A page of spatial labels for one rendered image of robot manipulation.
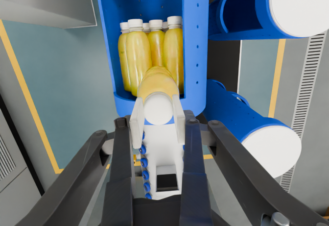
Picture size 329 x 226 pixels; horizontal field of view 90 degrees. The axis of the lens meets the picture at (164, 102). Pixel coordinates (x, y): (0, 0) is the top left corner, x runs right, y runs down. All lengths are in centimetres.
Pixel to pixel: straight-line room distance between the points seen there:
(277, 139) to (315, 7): 47
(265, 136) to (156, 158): 49
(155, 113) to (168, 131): 57
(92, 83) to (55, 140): 81
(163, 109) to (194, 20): 25
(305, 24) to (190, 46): 44
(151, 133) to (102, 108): 110
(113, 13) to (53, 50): 133
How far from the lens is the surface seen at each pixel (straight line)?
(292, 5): 71
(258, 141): 79
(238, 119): 86
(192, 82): 41
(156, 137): 79
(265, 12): 69
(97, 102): 181
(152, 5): 65
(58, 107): 200
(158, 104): 21
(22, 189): 242
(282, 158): 90
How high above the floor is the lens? 160
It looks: 70 degrees down
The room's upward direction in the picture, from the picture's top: 174 degrees clockwise
